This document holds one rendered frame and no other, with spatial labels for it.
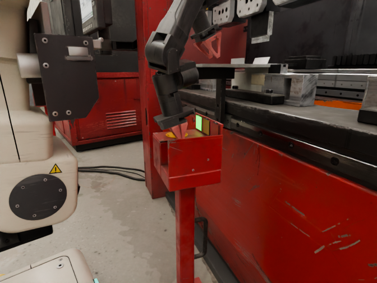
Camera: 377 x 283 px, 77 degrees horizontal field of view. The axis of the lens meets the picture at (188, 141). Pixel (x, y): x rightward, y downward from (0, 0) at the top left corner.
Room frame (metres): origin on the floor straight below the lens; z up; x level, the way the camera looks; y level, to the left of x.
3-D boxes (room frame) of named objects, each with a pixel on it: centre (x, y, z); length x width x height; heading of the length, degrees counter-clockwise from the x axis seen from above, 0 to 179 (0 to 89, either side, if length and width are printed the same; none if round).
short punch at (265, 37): (0.95, -0.27, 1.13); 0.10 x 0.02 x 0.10; 22
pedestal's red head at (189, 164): (0.70, 0.01, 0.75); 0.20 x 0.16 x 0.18; 20
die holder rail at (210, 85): (1.46, -0.06, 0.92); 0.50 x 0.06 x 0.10; 22
